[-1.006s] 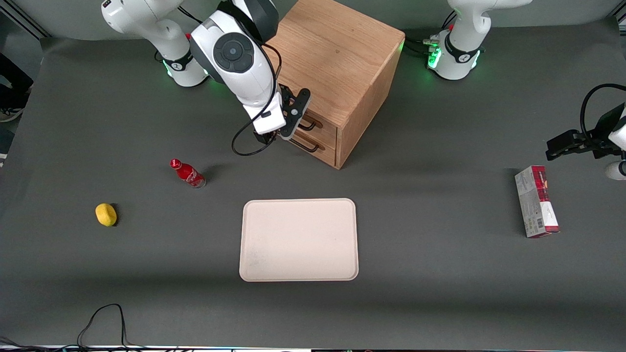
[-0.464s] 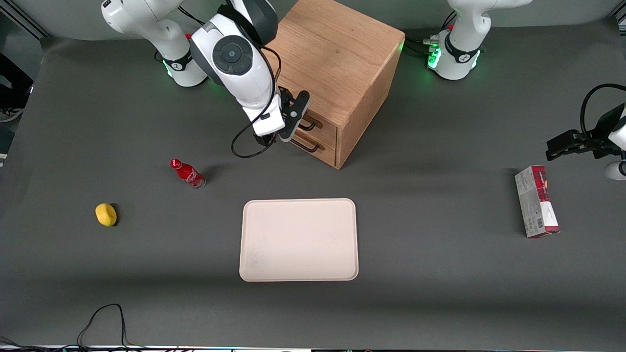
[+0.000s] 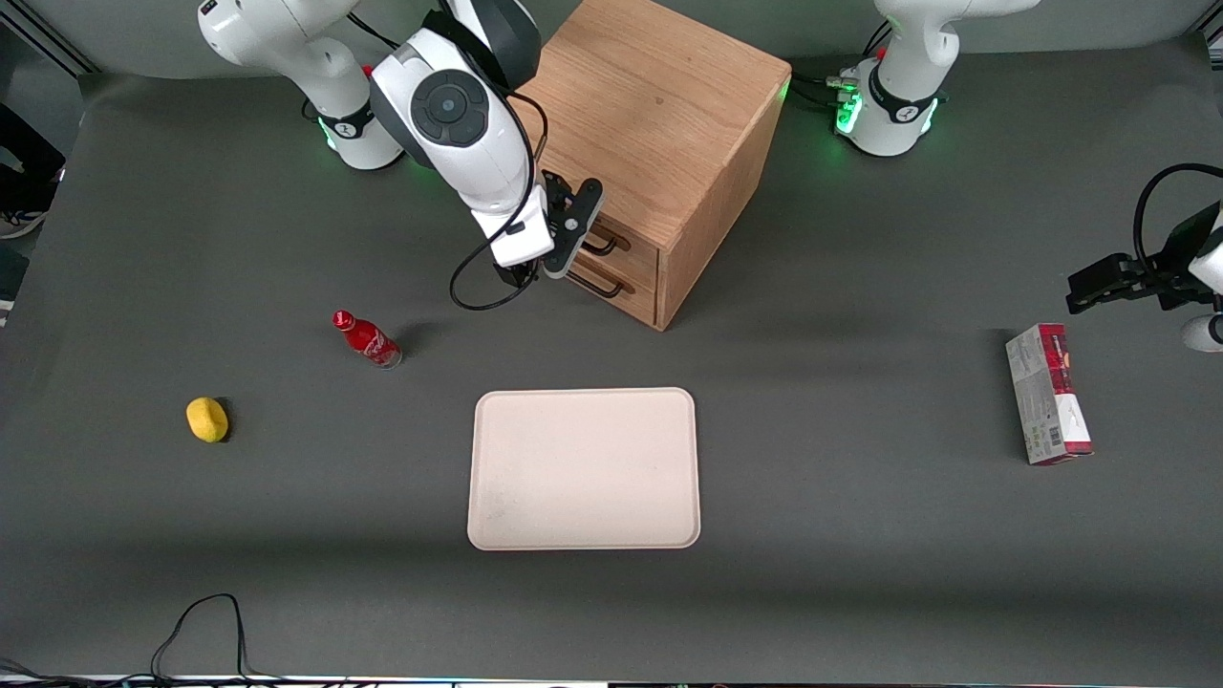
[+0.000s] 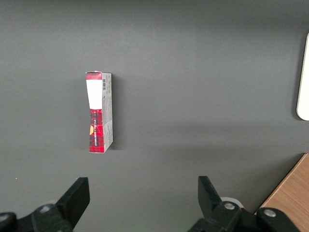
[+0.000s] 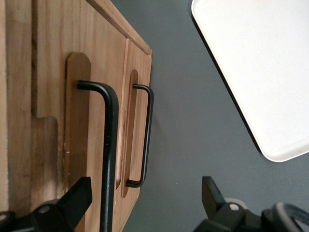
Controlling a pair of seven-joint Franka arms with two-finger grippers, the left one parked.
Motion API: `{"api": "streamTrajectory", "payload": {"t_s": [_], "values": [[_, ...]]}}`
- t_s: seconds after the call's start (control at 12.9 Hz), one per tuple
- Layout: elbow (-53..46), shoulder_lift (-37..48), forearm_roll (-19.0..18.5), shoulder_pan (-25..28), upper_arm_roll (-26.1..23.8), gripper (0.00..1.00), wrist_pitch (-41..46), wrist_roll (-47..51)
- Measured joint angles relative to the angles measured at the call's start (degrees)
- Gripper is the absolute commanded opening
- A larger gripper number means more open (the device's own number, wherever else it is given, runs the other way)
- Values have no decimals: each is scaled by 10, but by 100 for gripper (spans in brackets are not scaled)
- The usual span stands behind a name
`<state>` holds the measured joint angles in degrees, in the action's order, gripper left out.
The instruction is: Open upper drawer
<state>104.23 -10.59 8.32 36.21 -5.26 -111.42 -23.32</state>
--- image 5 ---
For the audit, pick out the wooden drawer cabinet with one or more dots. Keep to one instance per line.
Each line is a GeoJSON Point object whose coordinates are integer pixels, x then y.
{"type": "Point", "coordinates": [17, 72]}

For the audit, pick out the white rectangular plastic tray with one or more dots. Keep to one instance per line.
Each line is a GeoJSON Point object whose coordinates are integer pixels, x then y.
{"type": "Point", "coordinates": [253, 60]}

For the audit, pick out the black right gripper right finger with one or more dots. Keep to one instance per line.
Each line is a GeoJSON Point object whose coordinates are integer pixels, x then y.
{"type": "Point", "coordinates": [212, 198]}

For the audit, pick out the wooden drawer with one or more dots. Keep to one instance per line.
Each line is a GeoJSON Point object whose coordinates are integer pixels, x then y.
{"type": "Point", "coordinates": [50, 48]}
{"type": "Point", "coordinates": [143, 72]}

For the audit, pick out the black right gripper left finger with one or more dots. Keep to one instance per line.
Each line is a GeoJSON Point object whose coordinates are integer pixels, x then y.
{"type": "Point", "coordinates": [77, 200]}

